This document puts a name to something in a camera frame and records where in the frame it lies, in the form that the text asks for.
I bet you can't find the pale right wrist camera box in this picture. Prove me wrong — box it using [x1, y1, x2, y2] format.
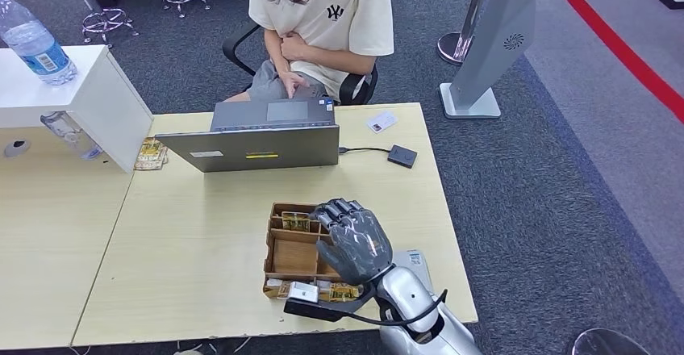
[287, 281, 320, 304]

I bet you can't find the white ID card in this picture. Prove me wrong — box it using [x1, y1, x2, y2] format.
[366, 110, 398, 135]

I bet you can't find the black office chair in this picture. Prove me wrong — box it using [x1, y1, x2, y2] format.
[222, 21, 379, 107]

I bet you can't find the round glossy grey dome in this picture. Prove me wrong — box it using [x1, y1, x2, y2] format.
[570, 328, 650, 355]

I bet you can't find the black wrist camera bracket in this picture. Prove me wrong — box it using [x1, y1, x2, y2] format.
[283, 282, 377, 324]

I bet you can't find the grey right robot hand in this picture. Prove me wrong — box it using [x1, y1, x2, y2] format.
[308, 198, 395, 288]

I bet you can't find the white card reader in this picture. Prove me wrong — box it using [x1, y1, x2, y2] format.
[392, 249, 435, 294]

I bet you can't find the small black USB device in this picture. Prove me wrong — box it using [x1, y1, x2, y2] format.
[386, 144, 419, 169]

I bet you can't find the white desk shelf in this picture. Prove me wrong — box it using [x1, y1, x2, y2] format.
[0, 44, 154, 174]

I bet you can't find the person's left hand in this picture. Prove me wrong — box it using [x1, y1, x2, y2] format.
[280, 32, 311, 62]

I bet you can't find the red floor tape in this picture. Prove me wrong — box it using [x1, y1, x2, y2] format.
[540, 0, 684, 123]

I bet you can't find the grey kiosk stand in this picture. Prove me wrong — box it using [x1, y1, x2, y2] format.
[438, 0, 539, 120]

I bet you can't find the thin white cable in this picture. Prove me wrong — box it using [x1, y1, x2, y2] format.
[173, 336, 252, 355]

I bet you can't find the chrome stanchion post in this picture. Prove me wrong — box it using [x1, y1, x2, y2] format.
[436, 0, 495, 67]

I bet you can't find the stack of yellow key cards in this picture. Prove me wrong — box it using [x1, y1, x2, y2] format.
[133, 137, 169, 172]

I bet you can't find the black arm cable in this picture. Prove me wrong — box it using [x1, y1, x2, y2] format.
[341, 288, 448, 328]

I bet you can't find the grey laptop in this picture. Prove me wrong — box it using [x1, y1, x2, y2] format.
[155, 98, 341, 173]

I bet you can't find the person's right hand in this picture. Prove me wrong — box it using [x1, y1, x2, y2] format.
[278, 70, 311, 100]

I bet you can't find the clear water bottle blue label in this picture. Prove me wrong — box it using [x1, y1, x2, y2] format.
[0, 0, 78, 86]

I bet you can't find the grey desk cable grommet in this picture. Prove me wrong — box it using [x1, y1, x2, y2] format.
[3, 138, 31, 159]

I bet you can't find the person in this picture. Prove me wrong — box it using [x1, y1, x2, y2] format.
[224, 0, 395, 105]

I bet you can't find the wooden card organizer box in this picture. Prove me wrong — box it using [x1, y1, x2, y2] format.
[261, 202, 375, 304]

